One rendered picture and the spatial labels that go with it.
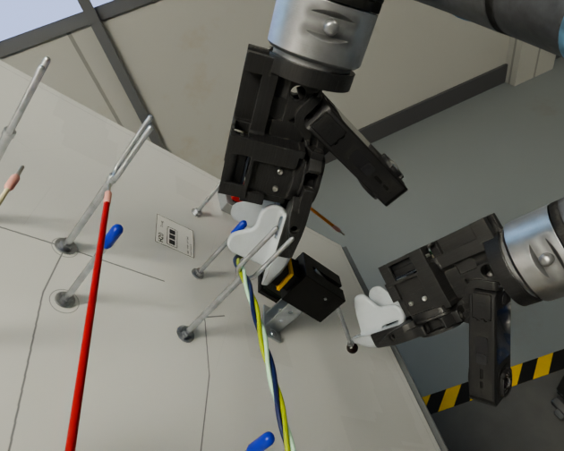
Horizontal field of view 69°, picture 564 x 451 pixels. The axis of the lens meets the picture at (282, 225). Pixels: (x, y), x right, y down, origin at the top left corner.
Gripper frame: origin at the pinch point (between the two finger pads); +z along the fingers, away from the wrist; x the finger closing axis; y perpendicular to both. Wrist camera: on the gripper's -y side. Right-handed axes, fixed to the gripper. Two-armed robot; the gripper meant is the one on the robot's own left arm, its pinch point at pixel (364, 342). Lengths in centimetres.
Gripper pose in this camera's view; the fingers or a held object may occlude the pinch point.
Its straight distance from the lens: 52.4
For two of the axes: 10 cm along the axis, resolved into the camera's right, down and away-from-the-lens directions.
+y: -4.2, -8.9, 2.0
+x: -6.7, 1.5, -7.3
